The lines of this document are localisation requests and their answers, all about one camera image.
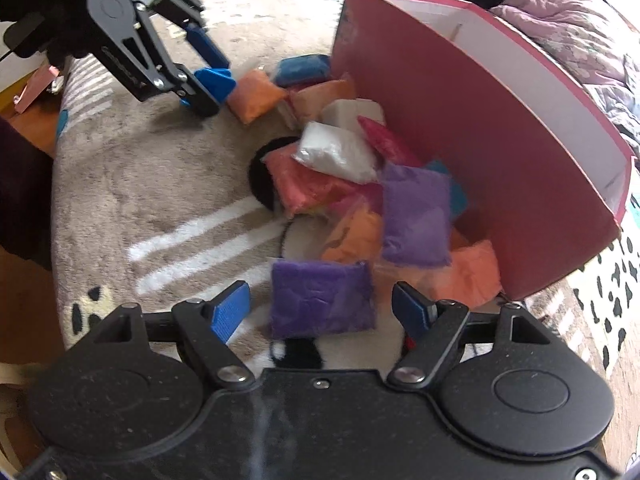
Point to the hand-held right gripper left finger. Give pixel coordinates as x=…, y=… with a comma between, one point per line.
x=229, y=316

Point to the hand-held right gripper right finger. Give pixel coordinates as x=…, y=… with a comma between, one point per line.
x=411, y=311

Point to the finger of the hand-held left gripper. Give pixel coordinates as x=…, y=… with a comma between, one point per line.
x=216, y=82
x=207, y=50

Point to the orange clay packet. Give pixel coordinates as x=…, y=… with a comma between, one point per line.
x=252, y=96

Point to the purple clay packet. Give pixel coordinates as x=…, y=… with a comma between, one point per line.
x=322, y=301

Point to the pile of coloured clay bags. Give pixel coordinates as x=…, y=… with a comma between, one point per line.
x=415, y=215

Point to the pink cardboard box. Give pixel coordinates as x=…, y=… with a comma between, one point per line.
x=450, y=125

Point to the person's left hand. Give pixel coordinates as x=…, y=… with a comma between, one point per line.
x=62, y=20

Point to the pink clip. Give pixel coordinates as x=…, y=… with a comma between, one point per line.
x=35, y=87

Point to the dark clothing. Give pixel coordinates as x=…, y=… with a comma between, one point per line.
x=20, y=195

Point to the pale pink quilt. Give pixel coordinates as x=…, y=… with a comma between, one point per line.
x=575, y=25

